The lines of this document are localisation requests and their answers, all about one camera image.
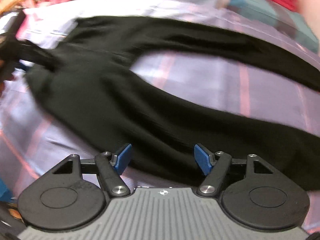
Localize black knit pants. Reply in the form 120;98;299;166
0;12;320;192

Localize lavender plaid bed sheet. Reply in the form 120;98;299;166
0;0;320;233

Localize teal patchwork pillow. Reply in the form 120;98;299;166
227;0;319;54

